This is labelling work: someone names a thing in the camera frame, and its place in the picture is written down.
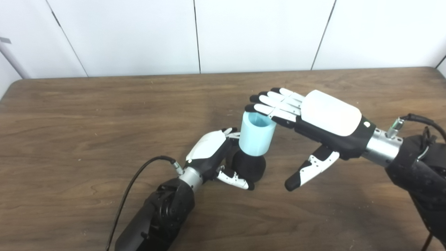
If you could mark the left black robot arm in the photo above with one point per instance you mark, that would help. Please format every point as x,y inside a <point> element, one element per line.
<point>163,212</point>

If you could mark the black funnel-shaped nozzle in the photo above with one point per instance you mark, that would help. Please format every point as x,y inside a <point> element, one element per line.
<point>249,167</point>

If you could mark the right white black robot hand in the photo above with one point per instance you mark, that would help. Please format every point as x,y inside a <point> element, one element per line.
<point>331,118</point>

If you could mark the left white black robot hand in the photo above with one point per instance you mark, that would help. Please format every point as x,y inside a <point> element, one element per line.
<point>209,153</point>

